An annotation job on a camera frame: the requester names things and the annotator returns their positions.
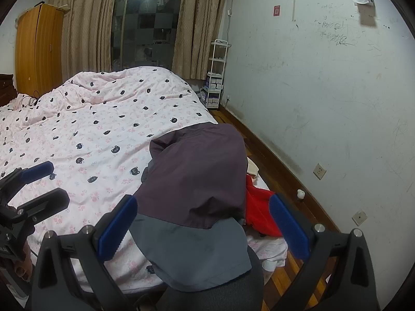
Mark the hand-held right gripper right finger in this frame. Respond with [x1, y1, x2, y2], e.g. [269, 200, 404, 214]
[268, 193, 381, 311]

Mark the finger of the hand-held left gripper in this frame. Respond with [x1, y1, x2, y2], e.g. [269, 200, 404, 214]
[0, 161, 54, 208]
[14, 188, 70, 225]

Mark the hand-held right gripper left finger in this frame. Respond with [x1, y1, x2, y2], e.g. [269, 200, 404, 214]
[31, 194, 140, 311]

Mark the purple and grey jacket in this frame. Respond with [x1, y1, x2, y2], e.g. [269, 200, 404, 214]
[130, 123, 253, 292]

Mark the person's left hand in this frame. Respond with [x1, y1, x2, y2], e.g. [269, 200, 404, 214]
[13, 259, 34, 281]

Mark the red and white garment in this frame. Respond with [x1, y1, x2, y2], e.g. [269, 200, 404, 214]
[245, 174, 283, 238]

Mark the beige cloth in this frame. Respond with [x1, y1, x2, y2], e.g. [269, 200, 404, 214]
[246, 157, 260, 177]

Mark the pink cat print duvet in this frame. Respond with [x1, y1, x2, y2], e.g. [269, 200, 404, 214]
[0, 66, 289, 294]

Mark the dark wooden headboard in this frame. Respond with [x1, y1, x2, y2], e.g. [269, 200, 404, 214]
[0, 74, 18, 107]

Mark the wooden wardrobe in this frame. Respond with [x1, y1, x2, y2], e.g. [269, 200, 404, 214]
[16, 3, 70, 99]

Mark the stack of white boxes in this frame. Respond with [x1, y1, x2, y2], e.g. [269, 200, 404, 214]
[204, 74, 224, 108]

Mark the dark window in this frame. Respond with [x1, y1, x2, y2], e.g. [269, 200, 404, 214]
[110, 0, 187, 72]

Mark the black cable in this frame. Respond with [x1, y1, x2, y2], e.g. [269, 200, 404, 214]
[21, 91, 41, 107]

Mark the white wire shelf rack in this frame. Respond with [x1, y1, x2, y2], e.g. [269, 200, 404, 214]
[203, 39, 231, 109]

